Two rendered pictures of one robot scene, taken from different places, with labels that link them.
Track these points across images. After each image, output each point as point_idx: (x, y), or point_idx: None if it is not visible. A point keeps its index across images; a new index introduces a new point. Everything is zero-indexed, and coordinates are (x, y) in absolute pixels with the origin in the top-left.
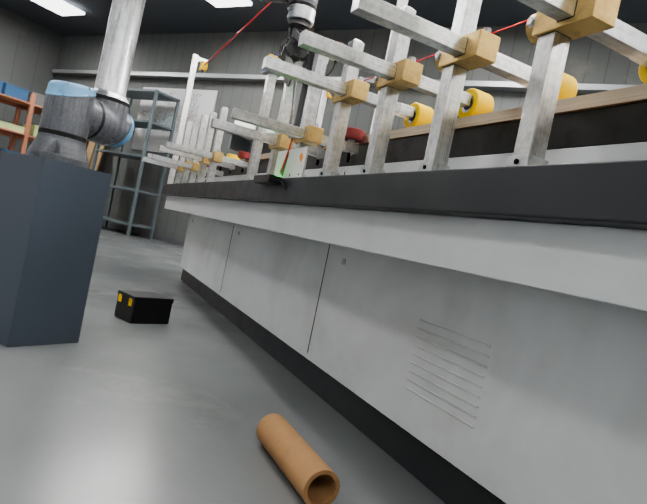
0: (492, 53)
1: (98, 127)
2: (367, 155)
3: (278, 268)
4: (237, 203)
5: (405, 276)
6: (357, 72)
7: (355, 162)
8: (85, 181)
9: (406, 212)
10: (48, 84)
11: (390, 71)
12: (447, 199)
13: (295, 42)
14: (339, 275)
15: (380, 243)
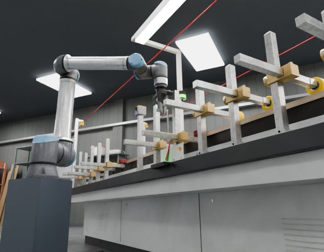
0: (297, 72)
1: (61, 156)
2: (231, 136)
3: (163, 216)
4: (132, 185)
5: (261, 197)
6: (204, 100)
7: None
8: (60, 187)
9: (272, 157)
10: (34, 138)
11: (235, 93)
12: (307, 142)
13: (162, 94)
14: (212, 209)
15: (258, 178)
